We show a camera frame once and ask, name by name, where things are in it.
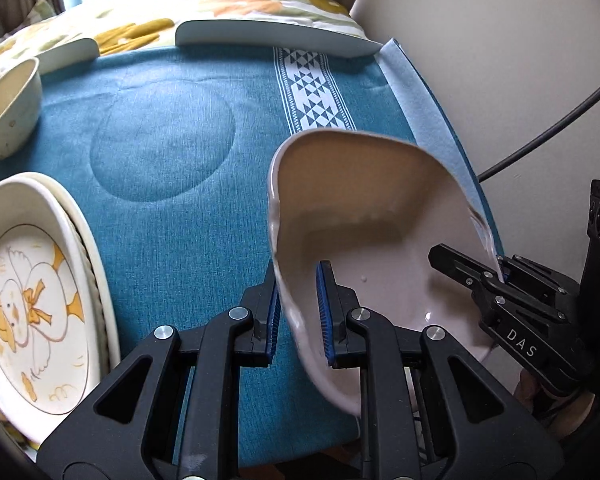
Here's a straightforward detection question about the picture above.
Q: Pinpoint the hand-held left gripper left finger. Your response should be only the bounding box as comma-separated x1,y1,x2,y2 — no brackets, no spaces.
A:
37,260,282,480

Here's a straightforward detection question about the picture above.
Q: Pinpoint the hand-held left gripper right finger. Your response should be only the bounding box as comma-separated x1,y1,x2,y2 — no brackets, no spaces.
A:
316,260,566,480

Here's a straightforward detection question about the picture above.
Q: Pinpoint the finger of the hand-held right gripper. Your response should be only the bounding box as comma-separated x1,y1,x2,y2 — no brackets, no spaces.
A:
500,254,581,307
428,244,503,306

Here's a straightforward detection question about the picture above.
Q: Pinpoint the pink scalloped bowl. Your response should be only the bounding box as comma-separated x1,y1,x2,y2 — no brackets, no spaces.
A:
266,129,506,418

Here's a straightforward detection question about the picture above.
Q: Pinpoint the plain white plate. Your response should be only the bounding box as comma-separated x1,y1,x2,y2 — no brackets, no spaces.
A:
27,172,122,376

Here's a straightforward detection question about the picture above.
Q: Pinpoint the yellow rim plate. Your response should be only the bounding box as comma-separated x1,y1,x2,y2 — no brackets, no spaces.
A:
0,176,113,441

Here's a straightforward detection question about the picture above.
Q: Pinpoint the person's right hand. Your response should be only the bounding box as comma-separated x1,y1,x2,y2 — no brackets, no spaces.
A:
515,367,596,428

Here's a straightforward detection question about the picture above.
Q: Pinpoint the blue tablecloth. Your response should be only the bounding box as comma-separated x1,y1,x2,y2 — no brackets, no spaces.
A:
0,42,506,466

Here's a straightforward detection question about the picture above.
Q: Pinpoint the floral striped duvet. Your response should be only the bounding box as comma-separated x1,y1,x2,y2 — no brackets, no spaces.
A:
0,0,371,91

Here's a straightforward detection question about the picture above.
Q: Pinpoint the cream duck print bowl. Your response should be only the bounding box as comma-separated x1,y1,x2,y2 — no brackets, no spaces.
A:
0,57,43,162

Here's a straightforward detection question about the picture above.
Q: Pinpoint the green striped pillow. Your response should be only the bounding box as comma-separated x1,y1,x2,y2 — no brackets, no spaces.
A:
30,0,56,23

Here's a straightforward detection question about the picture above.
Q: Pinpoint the black cable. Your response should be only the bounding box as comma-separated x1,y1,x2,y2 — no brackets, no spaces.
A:
475,65,600,181

